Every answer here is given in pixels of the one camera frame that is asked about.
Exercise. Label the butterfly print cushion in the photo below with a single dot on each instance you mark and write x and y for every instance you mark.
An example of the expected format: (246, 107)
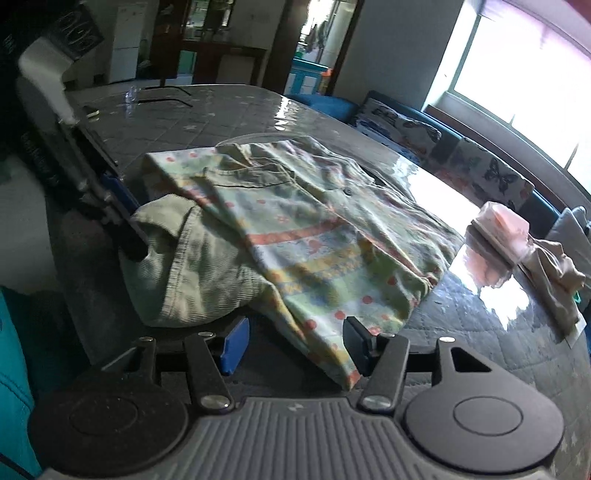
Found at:
(411, 138)
(481, 176)

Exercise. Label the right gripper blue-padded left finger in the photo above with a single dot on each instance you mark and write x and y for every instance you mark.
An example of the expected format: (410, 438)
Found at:
(212, 353)

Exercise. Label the white refrigerator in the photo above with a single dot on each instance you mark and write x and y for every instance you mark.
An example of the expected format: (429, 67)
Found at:
(126, 41)

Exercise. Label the green patterned children's shirt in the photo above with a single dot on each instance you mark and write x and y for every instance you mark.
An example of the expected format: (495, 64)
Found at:
(298, 233)

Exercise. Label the beige crumpled garment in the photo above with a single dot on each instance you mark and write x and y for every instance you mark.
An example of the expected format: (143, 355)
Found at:
(557, 280)

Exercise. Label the pink white storage bag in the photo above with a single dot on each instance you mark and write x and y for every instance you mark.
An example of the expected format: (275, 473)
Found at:
(505, 230)

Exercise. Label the dark wooden cabinet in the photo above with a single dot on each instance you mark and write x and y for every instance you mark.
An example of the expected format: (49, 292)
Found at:
(200, 28)

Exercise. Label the grey pillow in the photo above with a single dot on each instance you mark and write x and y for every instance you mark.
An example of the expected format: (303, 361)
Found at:
(572, 231)

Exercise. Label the blue sofa bench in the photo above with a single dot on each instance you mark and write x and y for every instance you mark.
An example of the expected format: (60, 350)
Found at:
(538, 211)

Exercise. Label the teal small cabinet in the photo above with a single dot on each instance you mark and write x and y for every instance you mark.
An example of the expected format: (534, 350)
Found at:
(305, 77)

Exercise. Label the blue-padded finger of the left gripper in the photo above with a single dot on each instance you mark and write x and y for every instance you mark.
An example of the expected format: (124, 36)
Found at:
(120, 205)

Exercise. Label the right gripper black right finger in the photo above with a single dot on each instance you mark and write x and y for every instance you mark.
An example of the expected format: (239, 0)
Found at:
(382, 359)

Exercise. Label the window with frame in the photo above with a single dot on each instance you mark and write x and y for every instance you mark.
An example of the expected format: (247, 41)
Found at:
(524, 66)

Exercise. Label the teal sleeve forearm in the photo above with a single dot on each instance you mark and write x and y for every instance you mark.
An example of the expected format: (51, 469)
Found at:
(18, 460)

